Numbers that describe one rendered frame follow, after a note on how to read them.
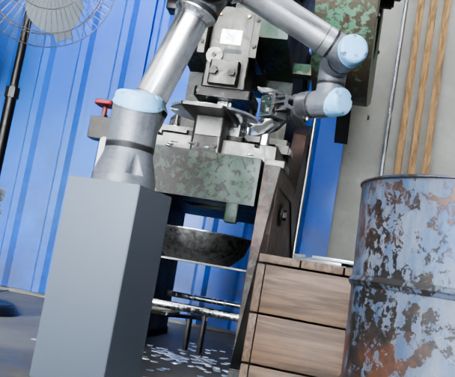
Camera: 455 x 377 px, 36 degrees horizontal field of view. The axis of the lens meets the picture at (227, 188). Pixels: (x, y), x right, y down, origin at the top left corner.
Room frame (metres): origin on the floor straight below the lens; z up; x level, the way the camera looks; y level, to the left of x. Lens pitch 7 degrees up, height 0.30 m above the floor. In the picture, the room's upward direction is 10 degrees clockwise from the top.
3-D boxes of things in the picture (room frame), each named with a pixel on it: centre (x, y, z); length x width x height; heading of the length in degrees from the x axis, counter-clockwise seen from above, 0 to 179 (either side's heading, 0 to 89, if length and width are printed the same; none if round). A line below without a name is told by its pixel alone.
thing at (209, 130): (2.16, 0.09, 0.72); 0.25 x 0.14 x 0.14; 168
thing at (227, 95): (2.34, 0.06, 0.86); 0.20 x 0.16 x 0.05; 78
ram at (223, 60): (2.29, 0.06, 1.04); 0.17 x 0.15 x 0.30; 168
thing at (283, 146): (2.30, -0.11, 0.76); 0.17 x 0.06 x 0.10; 78
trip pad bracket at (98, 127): (2.17, 0.41, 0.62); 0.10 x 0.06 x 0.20; 78
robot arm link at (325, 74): (1.80, -0.23, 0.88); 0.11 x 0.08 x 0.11; 7
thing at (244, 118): (2.21, 0.08, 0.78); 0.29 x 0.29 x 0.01
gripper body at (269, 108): (1.93, -0.12, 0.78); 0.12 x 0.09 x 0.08; 41
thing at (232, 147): (2.33, 0.06, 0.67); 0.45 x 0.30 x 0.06; 78
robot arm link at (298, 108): (1.87, -0.18, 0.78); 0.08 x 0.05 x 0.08; 131
